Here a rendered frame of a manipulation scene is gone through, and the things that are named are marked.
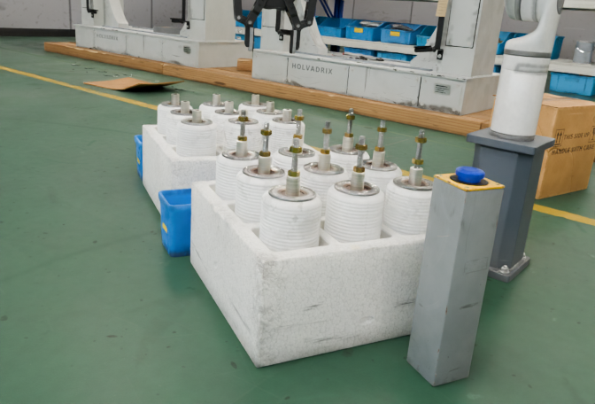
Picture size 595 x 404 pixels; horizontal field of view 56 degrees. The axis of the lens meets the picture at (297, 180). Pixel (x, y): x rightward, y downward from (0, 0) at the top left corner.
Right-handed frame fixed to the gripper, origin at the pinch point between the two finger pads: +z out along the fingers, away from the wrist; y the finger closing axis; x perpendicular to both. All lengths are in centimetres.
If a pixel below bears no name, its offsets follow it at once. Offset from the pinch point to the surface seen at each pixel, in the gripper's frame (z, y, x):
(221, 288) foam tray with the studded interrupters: 42.3, 7.0, 3.9
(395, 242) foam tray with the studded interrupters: 29.1, -19.9, 14.4
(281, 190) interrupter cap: 21.8, -1.3, 10.2
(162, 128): 28, 20, -61
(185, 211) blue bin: 36.4, 13.4, -19.1
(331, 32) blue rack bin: 17, -148, -545
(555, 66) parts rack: 26, -303, -352
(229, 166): 23.0, 5.5, -7.3
